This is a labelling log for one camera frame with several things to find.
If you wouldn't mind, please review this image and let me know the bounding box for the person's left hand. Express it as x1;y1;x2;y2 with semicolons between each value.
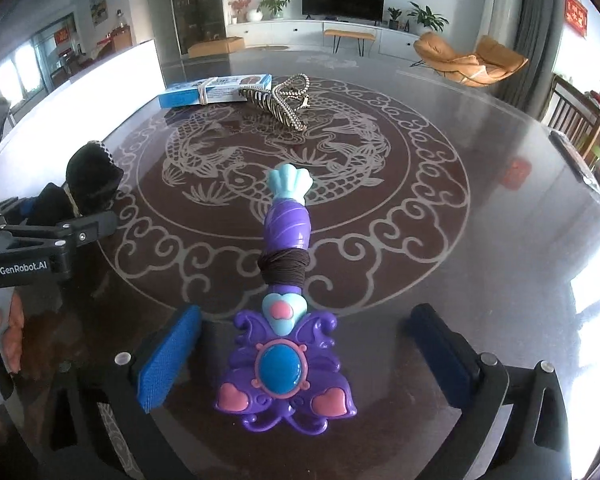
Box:
0;292;25;375

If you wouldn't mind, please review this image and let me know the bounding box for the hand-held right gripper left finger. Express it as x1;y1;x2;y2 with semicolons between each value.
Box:
47;305;203;480

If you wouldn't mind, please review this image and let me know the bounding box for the red wall hanging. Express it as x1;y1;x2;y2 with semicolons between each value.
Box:
565;0;588;38

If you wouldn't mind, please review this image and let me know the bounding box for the brown hair tie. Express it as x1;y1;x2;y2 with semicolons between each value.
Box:
256;248;311;292

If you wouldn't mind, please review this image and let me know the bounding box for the white television cabinet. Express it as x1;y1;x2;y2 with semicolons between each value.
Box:
225;19;433;56

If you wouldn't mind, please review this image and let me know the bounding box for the black drawstring pouch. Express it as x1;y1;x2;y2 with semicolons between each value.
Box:
30;143;126;226

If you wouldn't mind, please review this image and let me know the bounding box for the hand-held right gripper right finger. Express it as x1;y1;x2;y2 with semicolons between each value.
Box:
409;303;576;480

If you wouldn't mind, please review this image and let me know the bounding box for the white storage box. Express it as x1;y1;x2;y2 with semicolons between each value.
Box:
0;39;166;171

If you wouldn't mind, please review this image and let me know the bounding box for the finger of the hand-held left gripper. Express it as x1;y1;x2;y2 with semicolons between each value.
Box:
0;210;118;261
0;196;47;228

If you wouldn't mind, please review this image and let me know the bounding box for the cardboard box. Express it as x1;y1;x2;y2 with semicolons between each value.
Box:
187;36;245;58

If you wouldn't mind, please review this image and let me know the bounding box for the purple toy wand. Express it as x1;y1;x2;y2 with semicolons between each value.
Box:
217;164;358;435

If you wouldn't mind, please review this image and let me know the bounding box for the orange lounge chair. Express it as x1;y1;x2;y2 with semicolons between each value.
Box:
412;31;529;88

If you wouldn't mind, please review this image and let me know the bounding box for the large leafy potted plant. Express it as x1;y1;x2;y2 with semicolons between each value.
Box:
407;1;450;33

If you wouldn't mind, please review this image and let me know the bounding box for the grey curtain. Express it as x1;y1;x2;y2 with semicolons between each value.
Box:
500;0;568;116

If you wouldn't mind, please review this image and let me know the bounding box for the dark display cabinet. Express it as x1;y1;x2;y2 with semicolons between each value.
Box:
167;0;226;56

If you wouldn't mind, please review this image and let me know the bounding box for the dark flat object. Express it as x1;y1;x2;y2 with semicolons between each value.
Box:
550;129;600;196

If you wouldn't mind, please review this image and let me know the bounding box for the red flower plant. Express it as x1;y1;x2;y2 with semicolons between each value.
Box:
228;0;256;23

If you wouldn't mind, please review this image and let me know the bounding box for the green potted plant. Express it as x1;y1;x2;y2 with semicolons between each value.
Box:
258;0;293;20

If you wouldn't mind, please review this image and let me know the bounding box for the wooden bench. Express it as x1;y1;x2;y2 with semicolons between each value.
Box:
324;29;377;56

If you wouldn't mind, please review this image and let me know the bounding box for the dark patterned glass desktop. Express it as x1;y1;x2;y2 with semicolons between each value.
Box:
0;45;600;480

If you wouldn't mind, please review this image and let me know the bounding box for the striped metal hair clip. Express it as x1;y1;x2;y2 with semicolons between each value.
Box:
239;85;307;133

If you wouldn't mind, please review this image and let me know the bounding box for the wooden chair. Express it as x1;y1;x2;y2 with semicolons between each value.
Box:
542;74;600;171

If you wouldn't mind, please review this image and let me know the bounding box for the white standing air conditioner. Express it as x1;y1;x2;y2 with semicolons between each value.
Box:
484;0;525;56

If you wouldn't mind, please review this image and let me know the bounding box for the wooden side cabinet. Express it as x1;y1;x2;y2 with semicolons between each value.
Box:
97;25;131;58

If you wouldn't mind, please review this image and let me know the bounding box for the blue and white box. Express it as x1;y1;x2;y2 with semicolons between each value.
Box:
159;74;273;109

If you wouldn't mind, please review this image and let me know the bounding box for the beaded metal hair clip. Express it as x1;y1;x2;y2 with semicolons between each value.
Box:
267;73;312;111

